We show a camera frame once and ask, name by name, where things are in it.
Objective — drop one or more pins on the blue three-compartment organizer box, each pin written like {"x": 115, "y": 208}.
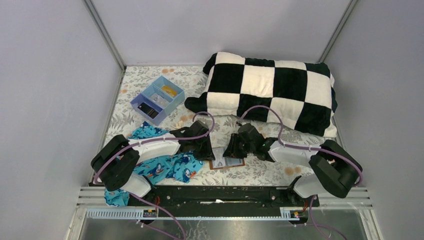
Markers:
{"x": 155, "y": 87}

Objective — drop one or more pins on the black card in box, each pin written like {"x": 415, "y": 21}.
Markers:
{"x": 148, "y": 110}

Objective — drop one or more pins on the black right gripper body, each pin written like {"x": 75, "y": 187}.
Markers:
{"x": 237, "y": 145}

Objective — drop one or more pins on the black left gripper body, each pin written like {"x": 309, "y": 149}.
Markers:
{"x": 201, "y": 145}

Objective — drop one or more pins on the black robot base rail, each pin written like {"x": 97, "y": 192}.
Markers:
{"x": 228, "y": 197}

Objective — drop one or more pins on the brown leather card holder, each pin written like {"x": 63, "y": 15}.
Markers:
{"x": 222, "y": 162}

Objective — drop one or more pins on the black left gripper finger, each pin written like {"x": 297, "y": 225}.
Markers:
{"x": 208, "y": 150}
{"x": 199, "y": 154}

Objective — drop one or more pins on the blue shark print shorts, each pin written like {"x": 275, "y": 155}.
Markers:
{"x": 182, "y": 166}

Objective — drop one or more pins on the silver card in box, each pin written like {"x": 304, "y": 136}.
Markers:
{"x": 159, "y": 100}

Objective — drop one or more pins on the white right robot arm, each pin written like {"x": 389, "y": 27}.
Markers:
{"x": 334, "y": 171}

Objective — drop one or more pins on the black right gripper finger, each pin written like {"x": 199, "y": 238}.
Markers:
{"x": 240, "y": 150}
{"x": 233, "y": 139}

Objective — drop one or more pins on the gold card in box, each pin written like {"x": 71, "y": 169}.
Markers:
{"x": 169, "y": 91}

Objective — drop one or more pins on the black white checkered pillow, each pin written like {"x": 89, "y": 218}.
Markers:
{"x": 300, "y": 95}

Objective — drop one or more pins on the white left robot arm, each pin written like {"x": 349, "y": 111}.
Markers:
{"x": 132, "y": 166}

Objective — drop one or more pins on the perforated metal cable tray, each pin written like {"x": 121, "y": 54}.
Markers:
{"x": 214, "y": 213}

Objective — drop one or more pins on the floral patterned table cloth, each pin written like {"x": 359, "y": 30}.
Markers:
{"x": 124, "y": 120}

